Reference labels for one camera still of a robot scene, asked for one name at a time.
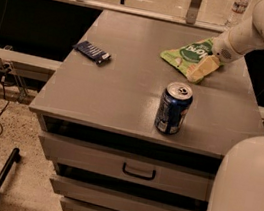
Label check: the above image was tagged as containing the grey drawer cabinet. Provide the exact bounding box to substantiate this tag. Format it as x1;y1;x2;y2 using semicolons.
30;11;264;211

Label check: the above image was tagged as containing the blue pepsi can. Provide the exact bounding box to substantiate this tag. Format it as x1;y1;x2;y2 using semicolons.
154;81;193;135

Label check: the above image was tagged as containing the clear plastic water bottle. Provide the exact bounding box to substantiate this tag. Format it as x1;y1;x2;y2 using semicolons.
225;0;250;27

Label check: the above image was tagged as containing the black metal floor leg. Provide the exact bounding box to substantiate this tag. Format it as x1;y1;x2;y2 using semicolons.
0;148;21;189

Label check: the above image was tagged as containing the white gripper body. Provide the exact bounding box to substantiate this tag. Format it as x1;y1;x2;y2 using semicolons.
212;26;252;63

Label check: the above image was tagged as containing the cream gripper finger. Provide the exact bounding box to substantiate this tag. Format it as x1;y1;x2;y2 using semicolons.
186;55;220;83

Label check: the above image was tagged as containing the middle grey drawer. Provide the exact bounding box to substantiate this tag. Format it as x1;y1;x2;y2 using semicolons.
50;174;189;211

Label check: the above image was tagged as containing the dark blue snack bar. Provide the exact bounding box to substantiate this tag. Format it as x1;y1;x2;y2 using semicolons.
73;40;110;64

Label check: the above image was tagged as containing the top drawer with black handle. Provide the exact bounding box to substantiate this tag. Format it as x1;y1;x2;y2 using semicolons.
39;131;214;202

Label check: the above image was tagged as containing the green rice chip bag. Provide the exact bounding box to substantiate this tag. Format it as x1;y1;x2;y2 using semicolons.
160;38;213;76

